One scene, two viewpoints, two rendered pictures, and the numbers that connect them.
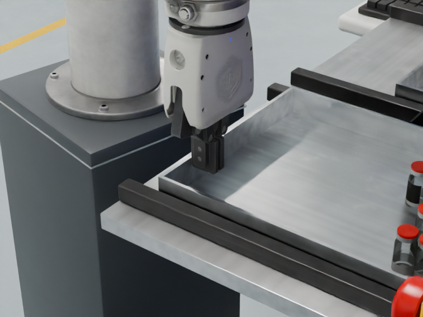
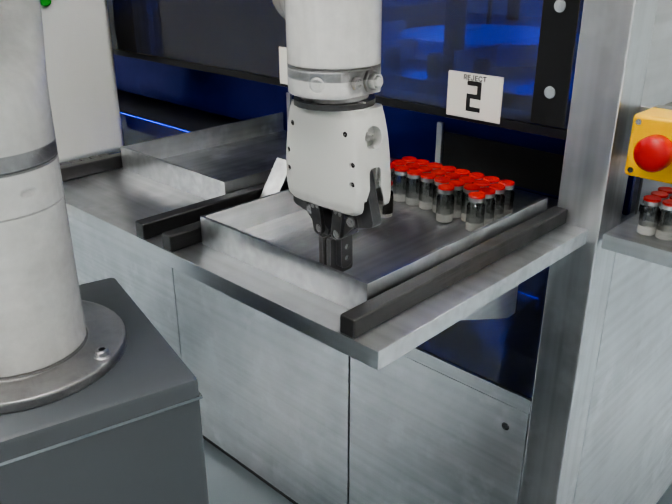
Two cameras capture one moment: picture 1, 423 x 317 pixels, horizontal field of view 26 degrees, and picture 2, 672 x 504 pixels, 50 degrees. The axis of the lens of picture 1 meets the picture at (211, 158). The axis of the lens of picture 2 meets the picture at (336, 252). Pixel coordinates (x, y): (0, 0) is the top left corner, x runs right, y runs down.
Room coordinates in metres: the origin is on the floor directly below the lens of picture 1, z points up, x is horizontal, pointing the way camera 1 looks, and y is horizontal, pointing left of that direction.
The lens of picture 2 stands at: (0.76, 0.66, 1.21)
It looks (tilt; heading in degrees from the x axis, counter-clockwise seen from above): 23 degrees down; 277
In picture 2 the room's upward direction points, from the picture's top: straight up
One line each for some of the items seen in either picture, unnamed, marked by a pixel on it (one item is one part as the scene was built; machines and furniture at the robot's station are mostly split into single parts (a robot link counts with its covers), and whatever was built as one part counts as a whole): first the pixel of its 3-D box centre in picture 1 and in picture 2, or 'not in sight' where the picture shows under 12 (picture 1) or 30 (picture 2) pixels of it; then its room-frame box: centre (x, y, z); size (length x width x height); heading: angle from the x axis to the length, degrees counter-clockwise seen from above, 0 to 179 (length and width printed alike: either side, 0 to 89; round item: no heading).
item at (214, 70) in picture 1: (207, 59); (334, 147); (0.84, 0.00, 1.03); 0.10 x 0.07 x 0.11; 144
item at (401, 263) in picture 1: (405, 250); (475, 212); (0.69, -0.18, 0.90); 0.02 x 0.02 x 0.05
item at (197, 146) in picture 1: (197, 147); (348, 244); (0.82, 0.01, 0.94); 0.03 x 0.03 x 0.07; 54
